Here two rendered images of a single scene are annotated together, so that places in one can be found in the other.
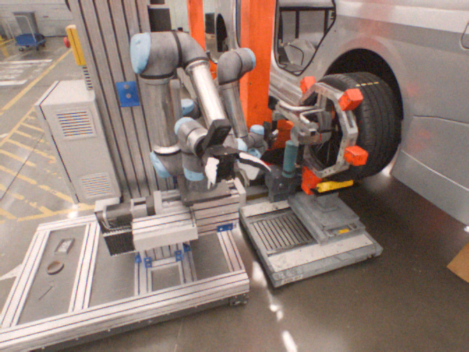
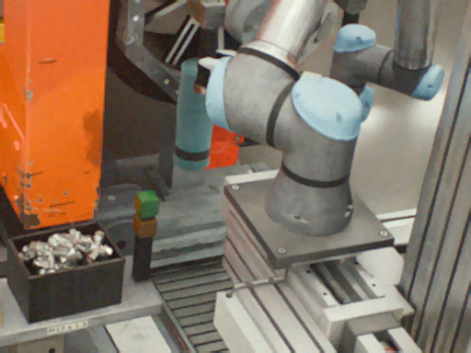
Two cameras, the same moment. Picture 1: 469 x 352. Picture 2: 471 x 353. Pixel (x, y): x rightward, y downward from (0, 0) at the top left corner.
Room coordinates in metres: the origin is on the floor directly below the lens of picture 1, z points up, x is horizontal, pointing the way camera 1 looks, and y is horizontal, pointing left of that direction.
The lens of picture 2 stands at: (1.99, 1.86, 1.90)
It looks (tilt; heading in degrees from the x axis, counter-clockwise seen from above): 34 degrees down; 262
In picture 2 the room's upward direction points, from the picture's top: 6 degrees clockwise
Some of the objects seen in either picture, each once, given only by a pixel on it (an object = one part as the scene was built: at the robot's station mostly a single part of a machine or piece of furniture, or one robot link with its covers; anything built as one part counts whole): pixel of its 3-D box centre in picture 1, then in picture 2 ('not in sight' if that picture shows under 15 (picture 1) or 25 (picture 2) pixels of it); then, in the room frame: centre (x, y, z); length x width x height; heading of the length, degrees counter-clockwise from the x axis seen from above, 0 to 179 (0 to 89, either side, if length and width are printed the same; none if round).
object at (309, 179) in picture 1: (316, 179); (210, 122); (1.58, -0.57, 0.48); 0.16 x 0.12 x 0.17; 108
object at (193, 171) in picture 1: (199, 160); not in sight; (0.78, 0.12, 1.12); 0.11 x 0.08 x 0.11; 121
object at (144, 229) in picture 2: not in sight; (144, 224); (1.79, 0.02, 0.59); 0.04 x 0.04 x 0.04; 18
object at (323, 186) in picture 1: (334, 184); not in sight; (1.49, -0.67, 0.51); 0.29 x 0.06 x 0.06; 108
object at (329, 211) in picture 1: (328, 194); (183, 151); (1.62, -0.70, 0.32); 0.40 x 0.30 x 0.28; 18
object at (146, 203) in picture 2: not in sight; (146, 203); (1.79, 0.02, 0.64); 0.04 x 0.04 x 0.04; 18
